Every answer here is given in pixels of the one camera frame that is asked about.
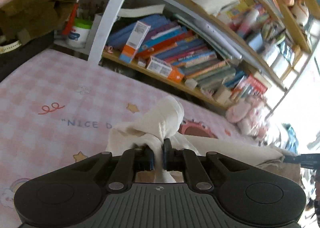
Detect row of colourful books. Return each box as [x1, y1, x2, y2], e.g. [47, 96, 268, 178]
[105, 14, 271, 104]

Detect white green lidded tub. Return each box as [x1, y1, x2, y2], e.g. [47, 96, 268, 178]
[66, 18, 93, 48]

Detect pink plush toy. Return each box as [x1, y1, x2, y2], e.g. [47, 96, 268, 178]
[225, 96, 268, 139]

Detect small white box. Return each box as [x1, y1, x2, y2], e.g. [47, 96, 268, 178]
[184, 79, 197, 90]

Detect olive green bag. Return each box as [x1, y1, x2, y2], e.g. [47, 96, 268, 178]
[1, 0, 76, 45]

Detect pink checkered bed sheet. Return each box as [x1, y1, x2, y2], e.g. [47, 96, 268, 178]
[0, 48, 258, 228]

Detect flat white orange box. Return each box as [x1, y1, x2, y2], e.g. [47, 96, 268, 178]
[146, 56, 184, 83]

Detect upright white orange box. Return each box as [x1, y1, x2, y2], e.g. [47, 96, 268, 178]
[119, 21, 151, 64]

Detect cream white garment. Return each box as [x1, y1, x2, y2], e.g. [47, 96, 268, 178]
[106, 96, 300, 183]

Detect white wooden bookshelf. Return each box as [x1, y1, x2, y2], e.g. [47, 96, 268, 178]
[27, 0, 320, 119]

